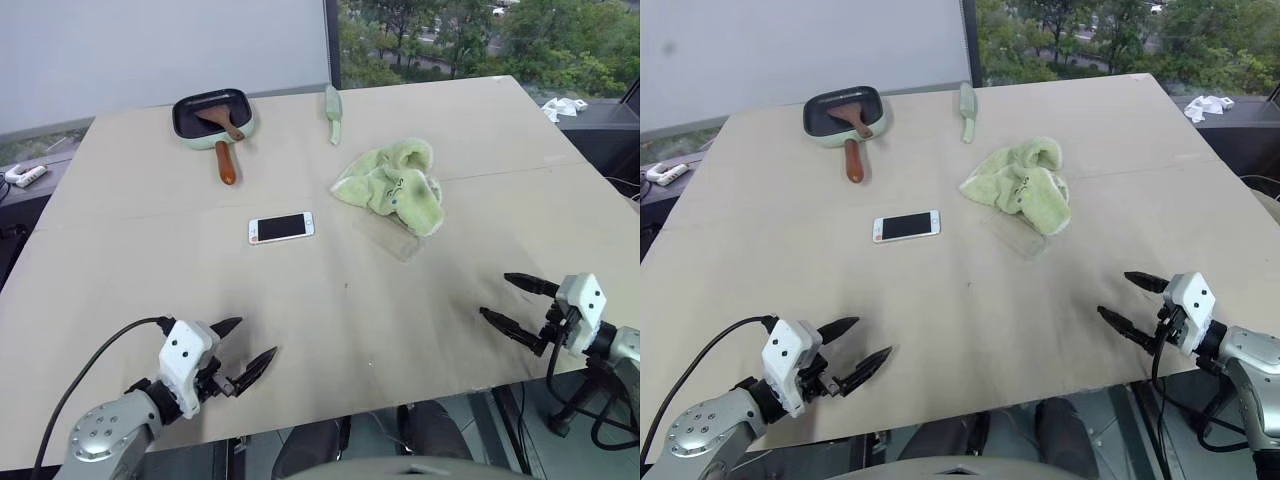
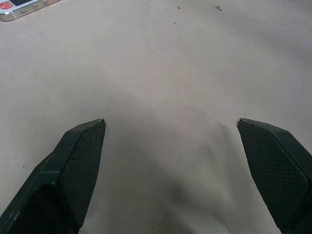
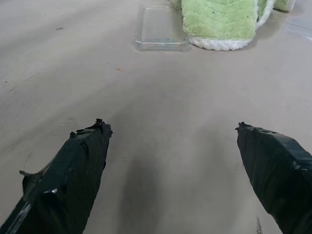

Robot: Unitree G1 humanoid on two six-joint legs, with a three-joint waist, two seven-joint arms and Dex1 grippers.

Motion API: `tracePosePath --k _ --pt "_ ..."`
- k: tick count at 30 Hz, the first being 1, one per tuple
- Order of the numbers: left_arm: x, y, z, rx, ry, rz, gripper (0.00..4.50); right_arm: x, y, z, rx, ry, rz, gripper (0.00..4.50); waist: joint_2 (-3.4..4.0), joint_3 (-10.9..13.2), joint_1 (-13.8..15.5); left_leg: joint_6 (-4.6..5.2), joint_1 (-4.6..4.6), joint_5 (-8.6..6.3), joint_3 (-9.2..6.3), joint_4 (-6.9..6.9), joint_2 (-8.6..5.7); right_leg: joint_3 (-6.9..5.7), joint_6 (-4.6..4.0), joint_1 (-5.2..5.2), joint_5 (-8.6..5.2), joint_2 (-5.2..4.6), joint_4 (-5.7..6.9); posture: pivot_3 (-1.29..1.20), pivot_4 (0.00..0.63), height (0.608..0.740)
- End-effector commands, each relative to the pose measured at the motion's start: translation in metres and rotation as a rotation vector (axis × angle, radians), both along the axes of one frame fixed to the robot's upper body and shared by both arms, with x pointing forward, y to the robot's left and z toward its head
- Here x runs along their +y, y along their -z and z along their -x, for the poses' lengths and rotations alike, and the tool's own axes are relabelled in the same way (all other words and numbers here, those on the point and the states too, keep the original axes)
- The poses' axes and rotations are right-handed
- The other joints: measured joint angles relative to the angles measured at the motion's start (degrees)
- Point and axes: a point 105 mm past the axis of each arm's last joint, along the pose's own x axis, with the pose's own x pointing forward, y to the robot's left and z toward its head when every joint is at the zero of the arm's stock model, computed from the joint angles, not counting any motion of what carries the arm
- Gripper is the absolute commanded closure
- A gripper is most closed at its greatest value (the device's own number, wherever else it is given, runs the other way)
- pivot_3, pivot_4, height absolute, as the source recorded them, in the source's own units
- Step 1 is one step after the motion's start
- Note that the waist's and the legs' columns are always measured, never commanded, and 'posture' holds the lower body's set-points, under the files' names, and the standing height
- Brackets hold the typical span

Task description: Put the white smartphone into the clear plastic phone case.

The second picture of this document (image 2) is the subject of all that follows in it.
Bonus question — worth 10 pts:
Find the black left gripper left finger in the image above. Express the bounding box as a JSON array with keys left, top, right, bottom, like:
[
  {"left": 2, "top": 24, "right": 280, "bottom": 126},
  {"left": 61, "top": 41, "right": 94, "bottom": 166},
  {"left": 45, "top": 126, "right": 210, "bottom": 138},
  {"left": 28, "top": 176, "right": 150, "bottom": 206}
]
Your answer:
[{"left": 0, "top": 118, "right": 107, "bottom": 234}]

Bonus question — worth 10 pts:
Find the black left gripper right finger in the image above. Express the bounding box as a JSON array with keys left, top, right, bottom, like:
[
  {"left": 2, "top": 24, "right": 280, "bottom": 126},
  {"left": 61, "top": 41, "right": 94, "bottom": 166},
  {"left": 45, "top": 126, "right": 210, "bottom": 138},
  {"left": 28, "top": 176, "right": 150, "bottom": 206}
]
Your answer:
[{"left": 235, "top": 117, "right": 312, "bottom": 234}]

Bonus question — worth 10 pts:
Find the white and gold smartphone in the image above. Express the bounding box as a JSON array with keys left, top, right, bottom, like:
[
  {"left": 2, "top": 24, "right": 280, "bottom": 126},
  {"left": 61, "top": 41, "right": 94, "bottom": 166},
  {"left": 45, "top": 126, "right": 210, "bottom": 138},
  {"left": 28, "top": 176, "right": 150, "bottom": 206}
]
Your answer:
[{"left": 0, "top": 0, "right": 61, "bottom": 22}]

